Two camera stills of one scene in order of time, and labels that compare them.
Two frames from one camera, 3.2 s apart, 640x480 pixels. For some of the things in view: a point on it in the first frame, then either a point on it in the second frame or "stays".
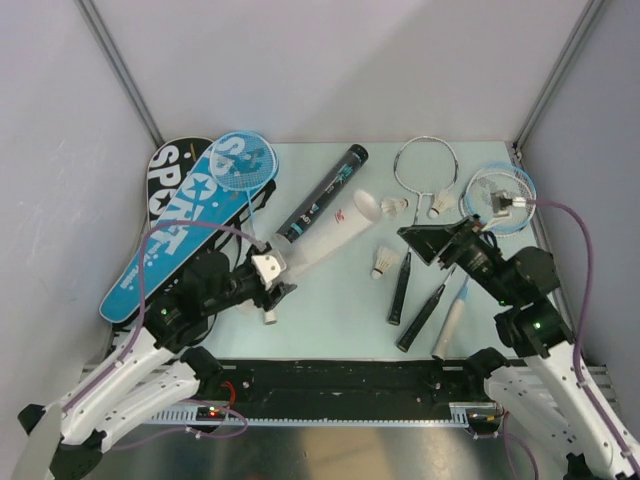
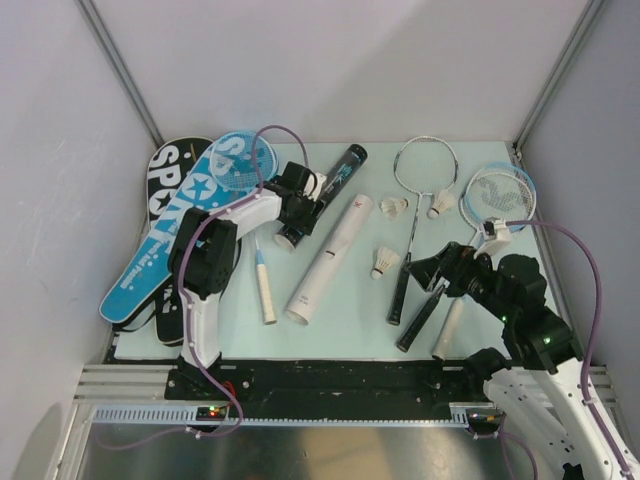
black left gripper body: (242, 286) -> (300, 217)
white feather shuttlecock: (444, 201) stays
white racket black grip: (424, 166) stays
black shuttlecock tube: (324, 192) stays
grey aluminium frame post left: (113, 52) stays
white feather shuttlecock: (391, 206) stays
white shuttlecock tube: (303, 255) -> (330, 259)
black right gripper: (428, 240) -> (450, 264)
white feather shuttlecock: (385, 259) stays
